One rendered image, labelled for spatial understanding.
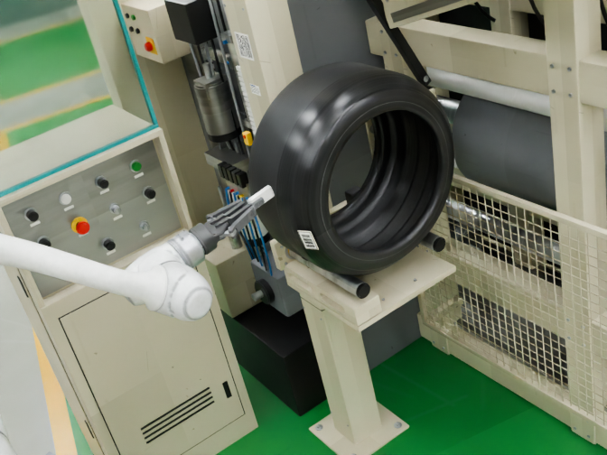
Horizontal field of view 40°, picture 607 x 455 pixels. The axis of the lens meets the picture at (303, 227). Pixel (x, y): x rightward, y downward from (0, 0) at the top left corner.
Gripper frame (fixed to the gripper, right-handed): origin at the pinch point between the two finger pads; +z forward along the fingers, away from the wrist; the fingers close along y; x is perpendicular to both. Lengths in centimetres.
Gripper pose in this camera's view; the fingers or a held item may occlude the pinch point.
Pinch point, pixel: (260, 198)
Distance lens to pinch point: 208.1
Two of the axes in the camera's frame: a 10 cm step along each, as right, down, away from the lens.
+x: 3.3, 7.7, 5.5
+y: -5.6, -3.1, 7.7
